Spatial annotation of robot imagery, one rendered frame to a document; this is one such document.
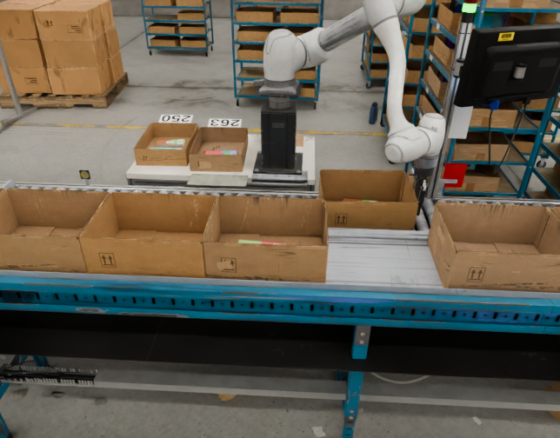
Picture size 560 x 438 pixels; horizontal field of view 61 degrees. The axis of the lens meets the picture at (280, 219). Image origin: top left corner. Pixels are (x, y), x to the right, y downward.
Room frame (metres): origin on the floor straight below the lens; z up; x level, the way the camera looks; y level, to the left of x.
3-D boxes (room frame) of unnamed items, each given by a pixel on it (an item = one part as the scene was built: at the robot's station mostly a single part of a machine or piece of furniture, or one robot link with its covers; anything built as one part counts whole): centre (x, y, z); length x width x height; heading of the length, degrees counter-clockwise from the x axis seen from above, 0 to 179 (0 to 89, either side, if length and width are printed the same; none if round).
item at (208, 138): (2.45, 0.34, 0.80); 0.38 x 0.28 x 0.10; 179
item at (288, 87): (2.38, 0.03, 1.20); 0.22 x 0.18 x 0.06; 83
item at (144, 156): (2.51, 0.64, 0.80); 0.38 x 0.28 x 0.10; 179
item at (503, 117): (2.65, -1.13, 0.99); 0.40 x 0.30 x 0.10; 174
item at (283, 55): (2.38, 0.00, 1.33); 0.18 x 0.16 x 0.22; 130
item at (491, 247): (1.29, -0.74, 0.97); 0.39 x 0.29 x 0.17; 87
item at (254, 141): (2.50, 0.30, 0.74); 1.00 x 0.58 x 0.03; 87
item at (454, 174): (2.04, -0.81, 0.85); 0.16 x 0.01 x 0.13; 87
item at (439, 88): (3.13, -1.15, 0.99); 0.40 x 0.30 x 0.10; 175
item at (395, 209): (1.81, -0.37, 0.83); 0.39 x 0.29 x 0.17; 89
